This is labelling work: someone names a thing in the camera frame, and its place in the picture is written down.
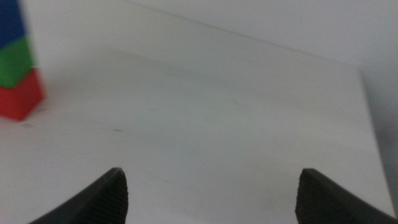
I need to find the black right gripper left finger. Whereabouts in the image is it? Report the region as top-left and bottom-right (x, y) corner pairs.
(27, 167), (129, 224)

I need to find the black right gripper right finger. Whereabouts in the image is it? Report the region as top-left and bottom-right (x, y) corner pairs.
(295, 168), (398, 224)

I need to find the red cube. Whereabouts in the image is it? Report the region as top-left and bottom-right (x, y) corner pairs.
(0, 68), (47, 122)

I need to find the green cube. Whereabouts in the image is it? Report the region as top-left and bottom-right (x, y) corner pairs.
(0, 36), (35, 90)

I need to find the blue cube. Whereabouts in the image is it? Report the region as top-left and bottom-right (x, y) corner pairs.
(0, 0), (29, 49)

